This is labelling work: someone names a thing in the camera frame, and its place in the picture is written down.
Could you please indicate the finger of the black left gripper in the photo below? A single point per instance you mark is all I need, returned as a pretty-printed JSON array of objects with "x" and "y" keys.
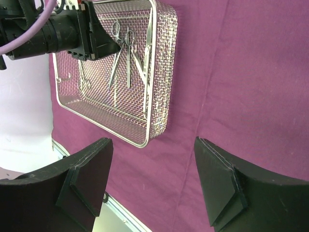
[{"x": 101, "y": 43}]

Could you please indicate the steel forceps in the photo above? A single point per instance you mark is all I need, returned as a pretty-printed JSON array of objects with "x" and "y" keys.
[
  {"x": 116, "y": 29},
  {"x": 129, "y": 40}
]

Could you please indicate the steel scalpel handle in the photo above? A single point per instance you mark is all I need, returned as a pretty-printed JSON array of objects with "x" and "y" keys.
[{"x": 139, "y": 66}]

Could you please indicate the metal mesh instrument tray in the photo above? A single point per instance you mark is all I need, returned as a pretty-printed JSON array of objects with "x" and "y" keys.
[{"x": 136, "y": 114}]

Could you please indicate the purple cloth wrap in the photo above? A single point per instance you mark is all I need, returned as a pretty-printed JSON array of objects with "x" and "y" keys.
[{"x": 241, "y": 81}]

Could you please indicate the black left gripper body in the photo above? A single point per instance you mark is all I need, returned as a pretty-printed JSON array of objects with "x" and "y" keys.
[{"x": 29, "y": 31}]

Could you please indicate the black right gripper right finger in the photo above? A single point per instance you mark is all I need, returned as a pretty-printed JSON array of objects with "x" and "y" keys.
[{"x": 242, "y": 197}]

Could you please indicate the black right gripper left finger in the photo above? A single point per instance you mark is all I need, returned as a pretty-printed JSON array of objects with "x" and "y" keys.
[{"x": 28, "y": 202}]

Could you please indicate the steel tweezers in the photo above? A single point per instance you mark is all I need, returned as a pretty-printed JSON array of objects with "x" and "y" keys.
[{"x": 147, "y": 47}]

